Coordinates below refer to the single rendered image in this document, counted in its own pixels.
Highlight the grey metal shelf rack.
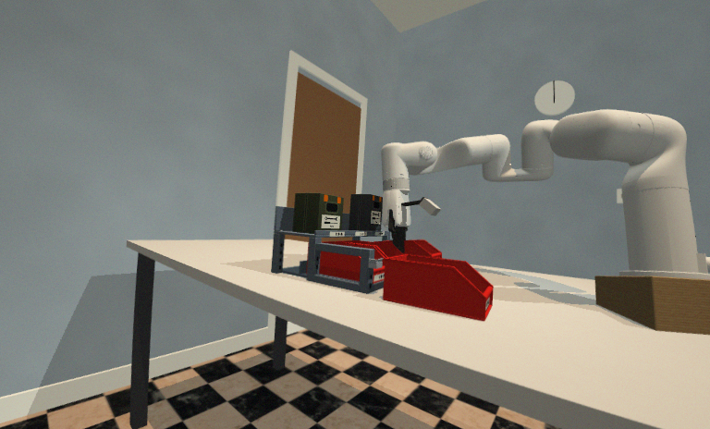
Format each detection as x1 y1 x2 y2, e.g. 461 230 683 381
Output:
271 206 392 294

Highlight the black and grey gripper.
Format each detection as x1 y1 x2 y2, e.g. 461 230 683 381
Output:
382 189 410 253

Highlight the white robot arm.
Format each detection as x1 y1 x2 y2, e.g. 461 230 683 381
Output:
381 109 710 280

